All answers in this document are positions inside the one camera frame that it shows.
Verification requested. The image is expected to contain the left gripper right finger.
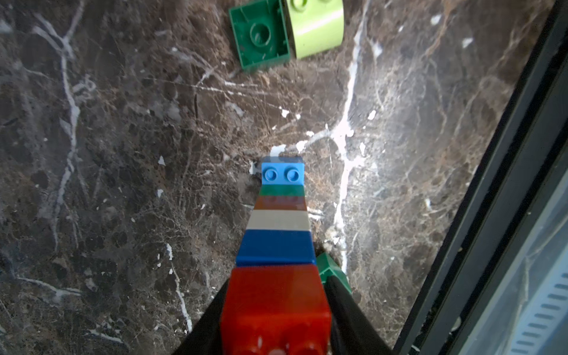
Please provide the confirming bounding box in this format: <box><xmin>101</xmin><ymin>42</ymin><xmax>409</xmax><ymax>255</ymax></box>
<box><xmin>324</xmin><ymin>276</ymin><xmax>393</xmax><ymax>355</ymax></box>

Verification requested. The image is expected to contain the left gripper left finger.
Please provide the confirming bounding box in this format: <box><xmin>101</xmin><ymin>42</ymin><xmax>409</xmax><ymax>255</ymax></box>
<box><xmin>172</xmin><ymin>280</ymin><xmax>229</xmax><ymax>355</ymax></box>

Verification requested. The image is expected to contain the red lego brick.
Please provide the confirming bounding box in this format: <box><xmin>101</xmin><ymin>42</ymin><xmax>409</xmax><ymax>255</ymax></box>
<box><xmin>220</xmin><ymin>264</ymin><xmax>331</xmax><ymax>354</ymax></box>

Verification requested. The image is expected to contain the dark blue lego brick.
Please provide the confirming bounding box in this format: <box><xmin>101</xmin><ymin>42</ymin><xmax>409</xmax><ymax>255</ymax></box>
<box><xmin>236</xmin><ymin>229</ymin><xmax>316</xmax><ymax>267</ymax></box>

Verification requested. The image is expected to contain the white lego brick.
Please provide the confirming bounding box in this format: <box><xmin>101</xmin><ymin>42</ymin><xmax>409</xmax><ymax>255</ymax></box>
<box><xmin>246</xmin><ymin>209</ymin><xmax>311</xmax><ymax>232</ymax></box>

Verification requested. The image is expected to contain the orange lego brick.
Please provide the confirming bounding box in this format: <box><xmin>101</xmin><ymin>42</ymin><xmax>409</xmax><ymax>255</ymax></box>
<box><xmin>254</xmin><ymin>195</ymin><xmax>307</xmax><ymax>211</ymax></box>

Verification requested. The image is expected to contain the small green lego brick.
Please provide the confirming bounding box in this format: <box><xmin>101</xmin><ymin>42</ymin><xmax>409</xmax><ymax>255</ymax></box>
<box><xmin>259</xmin><ymin>185</ymin><xmax>306</xmax><ymax>197</ymax></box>

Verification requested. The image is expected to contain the long blue lego brick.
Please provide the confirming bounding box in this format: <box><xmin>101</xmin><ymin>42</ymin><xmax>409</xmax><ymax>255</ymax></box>
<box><xmin>261</xmin><ymin>157</ymin><xmax>305</xmax><ymax>186</ymax></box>

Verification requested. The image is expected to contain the cream lego brick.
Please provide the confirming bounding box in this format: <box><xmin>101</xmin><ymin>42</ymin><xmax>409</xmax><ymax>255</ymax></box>
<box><xmin>286</xmin><ymin>0</ymin><xmax>345</xmax><ymax>59</ymax></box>

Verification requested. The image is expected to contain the dark green lego brick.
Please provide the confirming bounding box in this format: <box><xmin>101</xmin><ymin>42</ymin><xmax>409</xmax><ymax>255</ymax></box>
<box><xmin>229</xmin><ymin>0</ymin><xmax>291</xmax><ymax>72</ymax></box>

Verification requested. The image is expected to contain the black mounting rail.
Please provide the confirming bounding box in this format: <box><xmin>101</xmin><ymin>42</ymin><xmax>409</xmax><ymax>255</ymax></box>
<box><xmin>394</xmin><ymin>1</ymin><xmax>567</xmax><ymax>354</ymax></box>

